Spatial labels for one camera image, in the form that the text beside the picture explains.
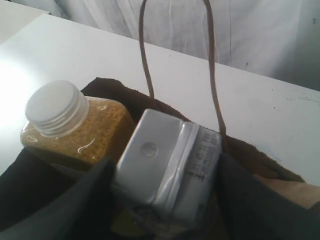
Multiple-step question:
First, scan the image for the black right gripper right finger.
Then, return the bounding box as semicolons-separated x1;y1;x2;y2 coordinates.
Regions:
217;153;320;240

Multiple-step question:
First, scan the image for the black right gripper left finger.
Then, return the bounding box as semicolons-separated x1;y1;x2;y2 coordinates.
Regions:
0;149;118;240

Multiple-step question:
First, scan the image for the yellow millet bottle white cap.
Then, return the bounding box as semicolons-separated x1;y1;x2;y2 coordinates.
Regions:
20;80;136;172

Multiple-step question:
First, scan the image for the small blue white milk carton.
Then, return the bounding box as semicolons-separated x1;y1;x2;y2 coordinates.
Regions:
111;109;222;228

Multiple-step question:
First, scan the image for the brown paper bag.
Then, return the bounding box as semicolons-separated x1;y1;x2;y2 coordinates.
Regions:
85;1;320;240

